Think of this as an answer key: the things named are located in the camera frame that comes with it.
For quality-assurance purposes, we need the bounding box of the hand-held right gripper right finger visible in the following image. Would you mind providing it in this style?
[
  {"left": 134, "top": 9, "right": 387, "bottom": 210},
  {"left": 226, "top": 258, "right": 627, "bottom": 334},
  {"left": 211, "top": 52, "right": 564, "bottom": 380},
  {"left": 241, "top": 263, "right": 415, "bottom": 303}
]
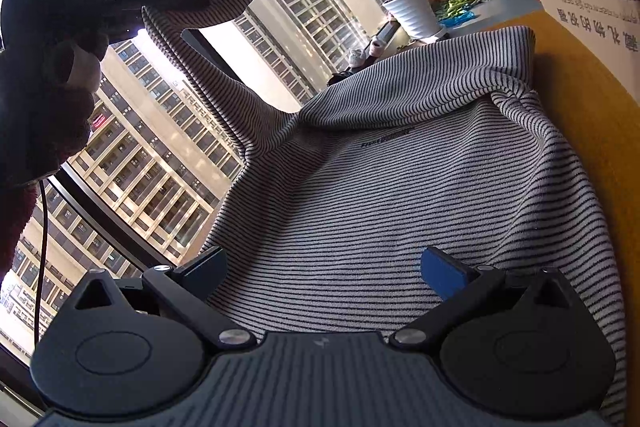
[{"left": 389, "top": 246, "right": 573, "bottom": 350}]

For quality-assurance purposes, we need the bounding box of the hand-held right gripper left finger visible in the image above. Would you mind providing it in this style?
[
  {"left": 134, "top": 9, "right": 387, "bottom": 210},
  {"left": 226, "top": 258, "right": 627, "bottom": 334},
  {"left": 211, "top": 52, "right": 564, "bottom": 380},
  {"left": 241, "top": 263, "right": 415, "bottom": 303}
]
[{"left": 74, "top": 246, "right": 257, "bottom": 350}]

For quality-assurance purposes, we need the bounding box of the striped sweater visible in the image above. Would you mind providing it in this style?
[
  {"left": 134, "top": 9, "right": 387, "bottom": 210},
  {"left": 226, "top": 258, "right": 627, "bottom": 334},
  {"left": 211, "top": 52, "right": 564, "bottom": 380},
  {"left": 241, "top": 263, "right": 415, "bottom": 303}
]
[{"left": 141, "top": 0, "right": 628, "bottom": 425}]

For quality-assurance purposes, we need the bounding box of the person's left hand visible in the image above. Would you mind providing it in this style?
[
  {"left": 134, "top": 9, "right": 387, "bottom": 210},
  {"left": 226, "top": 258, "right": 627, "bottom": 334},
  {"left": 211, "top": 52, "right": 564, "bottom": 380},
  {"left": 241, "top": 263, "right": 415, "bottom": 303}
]
[{"left": 0, "top": 38, "right": 97, "bottom": 190}]

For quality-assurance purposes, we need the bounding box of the black shoe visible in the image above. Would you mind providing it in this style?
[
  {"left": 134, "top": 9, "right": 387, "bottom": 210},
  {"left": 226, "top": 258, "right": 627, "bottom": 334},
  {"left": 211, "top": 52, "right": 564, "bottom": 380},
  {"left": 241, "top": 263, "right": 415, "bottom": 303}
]
[{"left": 327, "top": 68, "right": 361, "bottom": 86}]

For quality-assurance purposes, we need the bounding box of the white ribbed plant pot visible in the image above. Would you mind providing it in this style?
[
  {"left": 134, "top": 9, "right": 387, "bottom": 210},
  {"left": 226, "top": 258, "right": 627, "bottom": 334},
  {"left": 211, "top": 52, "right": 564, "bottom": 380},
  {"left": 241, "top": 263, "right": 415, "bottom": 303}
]
[{"left": 382, "top": 0, "right": 448, "bottom": 42}]

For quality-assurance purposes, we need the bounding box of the blue plastic bag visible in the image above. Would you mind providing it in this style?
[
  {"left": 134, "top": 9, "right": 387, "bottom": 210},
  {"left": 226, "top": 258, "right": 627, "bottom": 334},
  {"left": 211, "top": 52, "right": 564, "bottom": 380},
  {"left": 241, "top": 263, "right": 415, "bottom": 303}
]
[{"left": 440, "top": 9, "right": 476, "bottom": 28}]

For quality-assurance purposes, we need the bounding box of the black cable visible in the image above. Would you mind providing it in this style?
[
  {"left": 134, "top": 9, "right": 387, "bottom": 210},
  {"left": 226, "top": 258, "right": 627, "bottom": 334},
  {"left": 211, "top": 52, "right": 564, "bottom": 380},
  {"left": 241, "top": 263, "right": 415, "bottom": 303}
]
[{"left": 31, "top": 177, "right": 48, "bottom": 350}]

